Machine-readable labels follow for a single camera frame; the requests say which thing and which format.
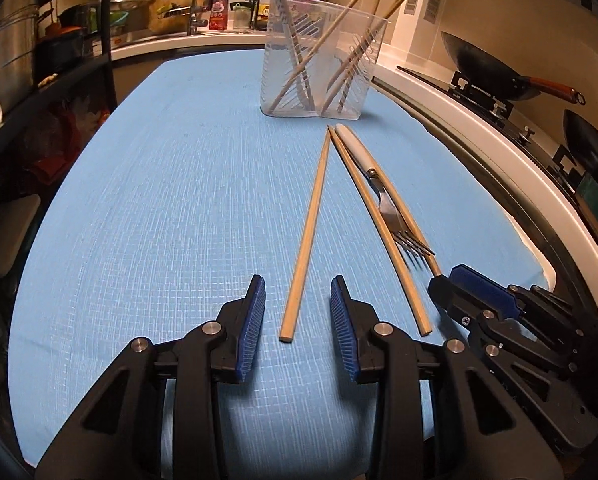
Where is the red soap pouch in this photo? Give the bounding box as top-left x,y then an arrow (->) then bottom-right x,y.
208,0 -> 230,31

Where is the black wok wooden handle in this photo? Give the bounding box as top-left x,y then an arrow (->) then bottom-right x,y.
440,31 -> 586,106

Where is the dark red pot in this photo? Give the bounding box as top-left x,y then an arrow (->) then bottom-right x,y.
36,27 -> 88,70

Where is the cooking oil jug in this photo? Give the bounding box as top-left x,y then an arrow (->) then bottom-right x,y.
255,0 -> 276,31

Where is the steel stock pot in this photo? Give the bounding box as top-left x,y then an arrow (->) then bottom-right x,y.
0,4 -> 36,113

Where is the glass jar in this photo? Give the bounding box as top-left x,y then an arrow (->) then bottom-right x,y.
231,2 -> 253,30

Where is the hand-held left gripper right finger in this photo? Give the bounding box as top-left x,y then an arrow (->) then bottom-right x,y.
330,275 -> 564,480

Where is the chrome kitchen faucet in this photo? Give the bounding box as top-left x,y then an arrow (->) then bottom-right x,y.
161,0 -> 208,37

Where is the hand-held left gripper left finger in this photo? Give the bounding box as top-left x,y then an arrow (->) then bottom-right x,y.
34,275 -> 267,480

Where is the black metal shelf rack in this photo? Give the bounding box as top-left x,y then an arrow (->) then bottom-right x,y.
0,0 -> 119,196

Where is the blue table cloth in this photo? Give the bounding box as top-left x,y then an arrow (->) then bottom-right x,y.
8,47 -> 560,480

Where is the clear plastic utensil holder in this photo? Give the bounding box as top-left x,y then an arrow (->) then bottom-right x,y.
259,0 -> 391,120

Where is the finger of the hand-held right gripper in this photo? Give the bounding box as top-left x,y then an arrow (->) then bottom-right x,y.
428,275 -> 577,378
449,263 -> 598,346

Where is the black gas stove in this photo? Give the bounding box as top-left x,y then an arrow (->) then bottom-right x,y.
396,64 -> 598,266

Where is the white handled metal fork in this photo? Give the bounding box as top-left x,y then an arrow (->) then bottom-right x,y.
334,123 -> 436,257

